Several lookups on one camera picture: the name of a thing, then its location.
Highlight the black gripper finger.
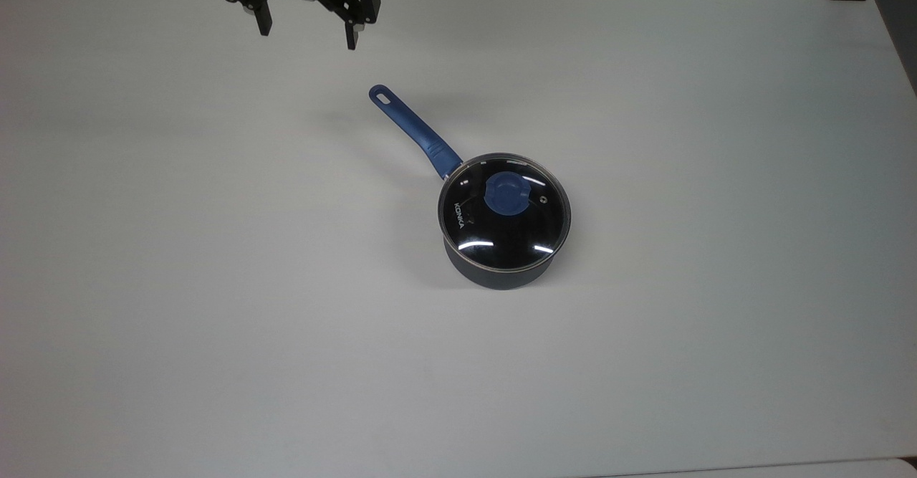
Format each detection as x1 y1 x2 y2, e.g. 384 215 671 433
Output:
246 0 275 38
341 0 381 51

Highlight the dark saucepan with blue handle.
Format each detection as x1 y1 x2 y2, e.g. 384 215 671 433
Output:
368 84 572 292

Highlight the glass lid with blue knob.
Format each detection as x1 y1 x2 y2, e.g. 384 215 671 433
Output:
437 153 572 272

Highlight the white adjoining table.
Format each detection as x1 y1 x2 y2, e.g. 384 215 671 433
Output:
587 455 917 478

